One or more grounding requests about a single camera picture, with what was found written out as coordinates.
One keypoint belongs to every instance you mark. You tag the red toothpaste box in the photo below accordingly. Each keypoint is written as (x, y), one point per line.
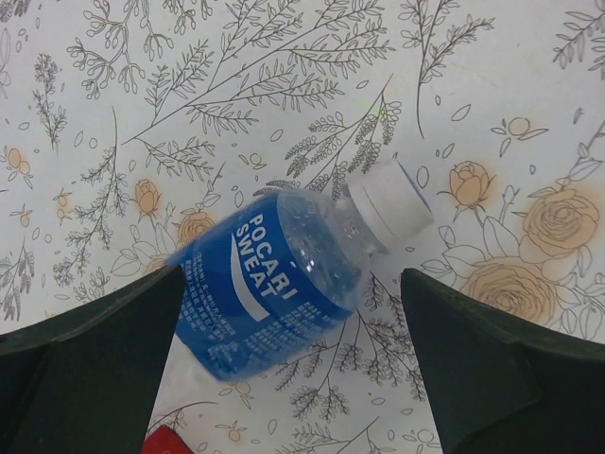
(165, 440)

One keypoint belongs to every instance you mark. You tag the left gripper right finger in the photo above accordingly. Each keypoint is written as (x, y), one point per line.
(499, 384)

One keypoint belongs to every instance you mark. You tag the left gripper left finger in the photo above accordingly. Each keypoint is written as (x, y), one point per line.
(86, 381)

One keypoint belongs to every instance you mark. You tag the blue label water bottle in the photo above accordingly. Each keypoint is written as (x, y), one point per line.
(278, 274)

